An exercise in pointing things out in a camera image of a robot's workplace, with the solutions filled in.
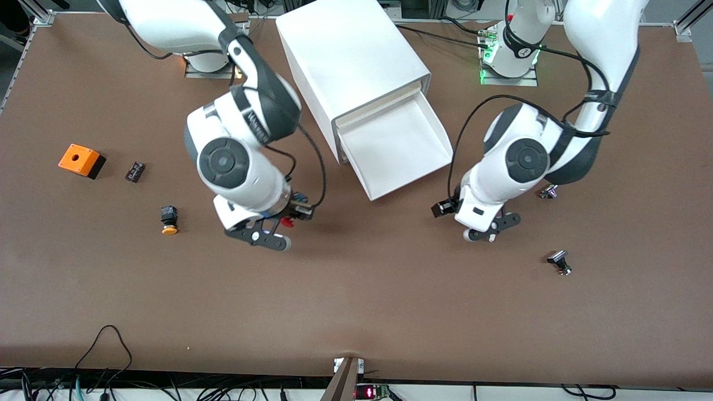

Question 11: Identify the red push button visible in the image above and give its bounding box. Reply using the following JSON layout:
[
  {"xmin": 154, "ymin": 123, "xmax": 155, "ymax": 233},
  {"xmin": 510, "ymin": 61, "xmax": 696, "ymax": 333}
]
[{"xmin": 280, "ymin": 192, "xmax": 311, "ymax": 229}]

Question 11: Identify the orange box black base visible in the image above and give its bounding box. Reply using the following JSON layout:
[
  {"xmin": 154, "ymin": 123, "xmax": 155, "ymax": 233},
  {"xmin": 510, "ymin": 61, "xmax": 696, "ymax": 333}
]
[{"xmin": 58, "ymin": 144, "xmax": 106, "ymax": 180}]

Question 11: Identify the device with red display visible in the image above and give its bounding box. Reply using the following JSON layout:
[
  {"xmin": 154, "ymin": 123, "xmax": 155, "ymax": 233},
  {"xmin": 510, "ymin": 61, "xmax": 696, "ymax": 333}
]
[{"xmin": 355, "ymin": 383, "xmax": 390, "ymax": 400}]

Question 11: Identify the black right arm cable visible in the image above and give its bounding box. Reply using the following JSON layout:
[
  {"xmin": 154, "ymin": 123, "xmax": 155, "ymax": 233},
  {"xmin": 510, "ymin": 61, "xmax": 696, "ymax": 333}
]
[{"xmin": 262, "ymin": 123, "xmax": 328, "ymax": 209}]

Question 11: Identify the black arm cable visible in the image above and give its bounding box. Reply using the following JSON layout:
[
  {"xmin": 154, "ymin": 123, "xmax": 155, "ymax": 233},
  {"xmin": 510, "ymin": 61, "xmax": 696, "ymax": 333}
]
[
  {"xmin": 447, "ymin": 0, "xmax": 613, "ymax": 201},
  {"xmin": 262, "ymin": 123, "xmax": 328, "ymax": 209}
]

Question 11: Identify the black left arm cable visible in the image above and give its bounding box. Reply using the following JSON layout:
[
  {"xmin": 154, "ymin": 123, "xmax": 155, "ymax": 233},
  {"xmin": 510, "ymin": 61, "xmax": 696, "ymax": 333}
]
[{"xmin": 447, "ymin": 0, "xmax": 613, "ymax": 201}]

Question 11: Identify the black capped switch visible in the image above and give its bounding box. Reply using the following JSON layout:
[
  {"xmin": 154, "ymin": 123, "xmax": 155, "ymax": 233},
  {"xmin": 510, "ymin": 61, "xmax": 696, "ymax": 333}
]
[{"xmin": 546, "ymin": 250, "xmax": 573, "ymax": 276}]

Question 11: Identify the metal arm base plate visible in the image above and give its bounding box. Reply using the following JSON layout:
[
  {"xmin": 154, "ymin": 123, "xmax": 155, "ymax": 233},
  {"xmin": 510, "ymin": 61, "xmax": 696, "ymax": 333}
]
[
  {"xmin": 184, "ymin": 55, "xmax": 242, "ymax": 80},
  {"xmin": 479, "ymin": 25, "xmax": 539, "ymax": 87}
]

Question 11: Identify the thin black looped cable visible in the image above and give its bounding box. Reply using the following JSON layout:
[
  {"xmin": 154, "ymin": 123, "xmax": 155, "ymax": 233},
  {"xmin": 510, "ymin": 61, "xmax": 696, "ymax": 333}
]
[{"xmin": 72, "ymin": 325, "xmax": 134, "ymax": 388}]

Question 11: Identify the camera mounting post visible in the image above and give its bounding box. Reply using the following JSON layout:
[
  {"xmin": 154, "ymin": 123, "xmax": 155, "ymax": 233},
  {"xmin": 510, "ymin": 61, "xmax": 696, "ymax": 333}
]
[{"xmin": 320, "ymin": 356, "xmax": 365, "ymax": 401}]

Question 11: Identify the black cable to base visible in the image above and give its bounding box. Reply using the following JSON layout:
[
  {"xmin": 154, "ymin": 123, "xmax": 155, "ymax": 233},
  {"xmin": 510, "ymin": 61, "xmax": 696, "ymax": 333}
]
[
  {"xmin": 439, "ymin": 16, "xmax": 493, "ymax": 37},
  {"xmin": 393, "ymin": 23, "xmax": 486, "ymax": 47}
]

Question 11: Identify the aluminium frame profile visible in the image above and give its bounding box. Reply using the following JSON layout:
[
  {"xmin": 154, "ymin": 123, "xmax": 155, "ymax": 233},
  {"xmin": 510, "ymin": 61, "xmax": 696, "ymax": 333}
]
[
  {"xmin": 673, "ymin": 0, "xmax": 713, "ymax": 42},
  {"xmin": 17, "ymin": 0, "xmax": 56, "ymax": 27}
]

